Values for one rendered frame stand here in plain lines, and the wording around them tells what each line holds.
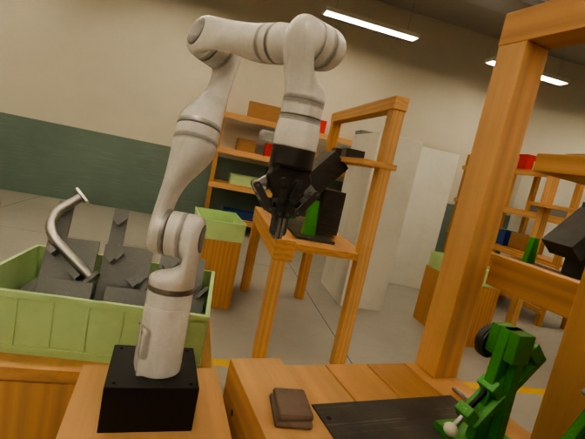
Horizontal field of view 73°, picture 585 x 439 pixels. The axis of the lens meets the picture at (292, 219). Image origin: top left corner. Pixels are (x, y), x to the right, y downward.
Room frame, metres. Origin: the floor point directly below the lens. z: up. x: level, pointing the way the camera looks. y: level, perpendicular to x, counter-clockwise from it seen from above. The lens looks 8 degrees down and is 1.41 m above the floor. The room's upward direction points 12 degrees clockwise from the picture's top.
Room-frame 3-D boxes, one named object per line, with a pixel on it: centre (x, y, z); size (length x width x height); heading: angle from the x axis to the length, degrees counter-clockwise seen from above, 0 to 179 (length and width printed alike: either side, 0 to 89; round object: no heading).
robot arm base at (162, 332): (0.78, 0.21, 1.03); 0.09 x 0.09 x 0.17; 27
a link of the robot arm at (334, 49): (0.71, 0.04, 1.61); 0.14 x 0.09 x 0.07; 46
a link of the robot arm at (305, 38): (0.68, 0.03, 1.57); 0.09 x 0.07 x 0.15; 136
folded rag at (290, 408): (0.77, -0.08, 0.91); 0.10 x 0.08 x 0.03; 11
